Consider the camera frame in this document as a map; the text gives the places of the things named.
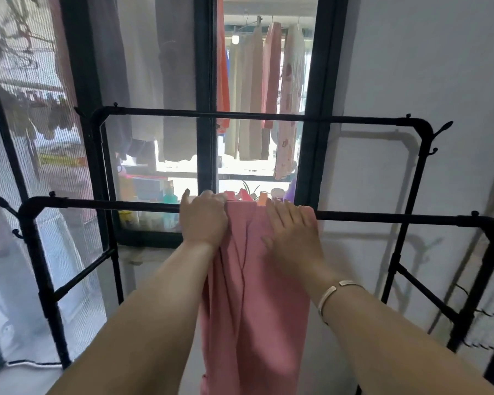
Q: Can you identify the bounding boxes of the person's right hand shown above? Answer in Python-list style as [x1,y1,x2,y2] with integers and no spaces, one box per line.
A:
[262,199,327,281]

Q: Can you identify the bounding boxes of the pink hanging shirt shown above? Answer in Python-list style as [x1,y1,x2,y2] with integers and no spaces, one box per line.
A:
[261,22,283,130]

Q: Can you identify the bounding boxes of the orange hanging garment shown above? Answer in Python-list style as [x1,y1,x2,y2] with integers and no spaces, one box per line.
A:
[216,0,231,134]

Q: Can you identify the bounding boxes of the dark hanging garment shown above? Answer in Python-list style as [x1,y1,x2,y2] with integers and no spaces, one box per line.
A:
[86,0,157,166]

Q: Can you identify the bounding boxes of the teal plastic bottle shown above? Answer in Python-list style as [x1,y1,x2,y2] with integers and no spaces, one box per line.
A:
[162,187,179,232]

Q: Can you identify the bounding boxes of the silver bracelet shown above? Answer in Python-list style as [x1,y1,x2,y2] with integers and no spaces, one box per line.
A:
[317,280,365,325]

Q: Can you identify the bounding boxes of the sock drying hanger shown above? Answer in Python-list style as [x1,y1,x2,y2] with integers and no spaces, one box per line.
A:
[0,88,75,141]

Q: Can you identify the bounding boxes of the white patterned hanging garment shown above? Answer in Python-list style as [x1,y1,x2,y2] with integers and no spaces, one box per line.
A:
[274,24,306,181]

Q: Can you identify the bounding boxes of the pink garment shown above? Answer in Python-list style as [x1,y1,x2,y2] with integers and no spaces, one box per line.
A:
[200,191,318,395]

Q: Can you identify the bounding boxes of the white cable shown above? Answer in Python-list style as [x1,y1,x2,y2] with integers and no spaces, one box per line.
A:
[6,359,63,369]

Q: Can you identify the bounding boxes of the black coiled cable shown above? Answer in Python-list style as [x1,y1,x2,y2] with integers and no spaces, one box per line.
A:
[455,284,494,351]

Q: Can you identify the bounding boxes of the green potted plant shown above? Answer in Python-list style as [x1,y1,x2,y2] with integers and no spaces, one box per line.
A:
[240,181,262,201]

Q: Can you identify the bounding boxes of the blue box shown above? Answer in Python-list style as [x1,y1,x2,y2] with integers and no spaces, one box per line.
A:
[131,176,168,202]

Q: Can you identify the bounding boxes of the beige hanging garment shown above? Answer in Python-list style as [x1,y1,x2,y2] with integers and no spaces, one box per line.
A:
[224,26,265,162]

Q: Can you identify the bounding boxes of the person's right forearm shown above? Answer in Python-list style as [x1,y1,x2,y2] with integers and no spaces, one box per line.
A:
[302,261,494,395]

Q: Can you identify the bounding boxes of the black metal clothes rack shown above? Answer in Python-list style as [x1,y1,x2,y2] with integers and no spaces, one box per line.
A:
[0,103,494,395]

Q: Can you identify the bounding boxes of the person's left hand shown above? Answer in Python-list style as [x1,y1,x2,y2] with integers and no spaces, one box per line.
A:
[179,189,230,250]

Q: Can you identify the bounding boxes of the mesh screen door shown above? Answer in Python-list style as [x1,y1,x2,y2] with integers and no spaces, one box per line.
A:
[0,0,108,366]

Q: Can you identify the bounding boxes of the person's left forearm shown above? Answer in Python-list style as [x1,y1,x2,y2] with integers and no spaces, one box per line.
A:
[47,242,220,395]

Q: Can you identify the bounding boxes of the grey hanging garment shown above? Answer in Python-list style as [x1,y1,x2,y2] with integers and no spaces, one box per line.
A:
[154,0,198,163]

